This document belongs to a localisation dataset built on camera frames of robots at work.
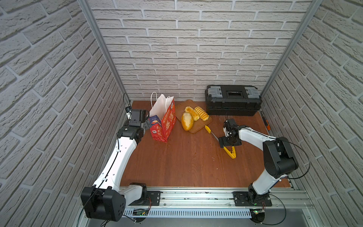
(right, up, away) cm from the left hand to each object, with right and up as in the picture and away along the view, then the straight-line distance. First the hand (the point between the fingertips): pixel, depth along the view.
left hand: (140, 120), depth 78 cm
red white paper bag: (+12, +2, +1) cm, 12 cm away
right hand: (+55, -16, +16) cm, 60 cm away
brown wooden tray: (+35, -4, +27) cm, 44 cm away
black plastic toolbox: (+61, +14, +19) cm, 65 cm away
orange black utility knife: (+90, -2, +32) cm, 95 cm away
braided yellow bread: (+33, +3, +28) cm, 43 cm away
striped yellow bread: (+39, +4, +28) cm, 48 cm away
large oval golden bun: (+27, -1, +20) cm, 33 cm away
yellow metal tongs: (+55, -22, +9) cm, 60 cm away
